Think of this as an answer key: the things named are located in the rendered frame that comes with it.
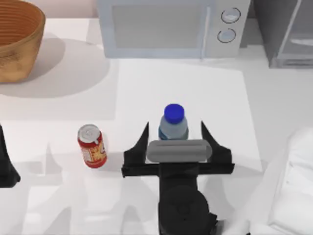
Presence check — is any woven brown basket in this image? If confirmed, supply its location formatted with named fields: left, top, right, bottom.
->
left=0, top=0, right=46, bottom=83

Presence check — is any pale microwave door handle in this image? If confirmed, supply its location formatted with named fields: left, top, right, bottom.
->
left=201, top=6, right=211, bottom=61

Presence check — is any red and white can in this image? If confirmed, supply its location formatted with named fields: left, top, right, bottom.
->
left=77, top=124, right=108, bottom=169

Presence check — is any round microwave knob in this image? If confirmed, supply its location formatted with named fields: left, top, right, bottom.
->
left=217, top=27, right=237, bottom=45
left=221, top=7, right=242, bottom=24

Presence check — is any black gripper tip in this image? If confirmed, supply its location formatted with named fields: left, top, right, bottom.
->
left=0, top=124, right=22, bottom=189

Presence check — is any grey cabinet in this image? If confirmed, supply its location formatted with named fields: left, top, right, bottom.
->
left=254, top=0, right=313, bottom=69

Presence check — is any pale microwave door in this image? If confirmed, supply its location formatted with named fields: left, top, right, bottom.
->
left=96, top=0, right=216, bottom=59

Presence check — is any pale microwave oven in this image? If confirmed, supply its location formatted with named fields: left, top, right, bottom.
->
left=96, top=0, right=251, bottom=61

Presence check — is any clear bottle with blue cap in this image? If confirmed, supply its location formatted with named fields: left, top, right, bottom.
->
left=158, top=103, right=190, bottom=141

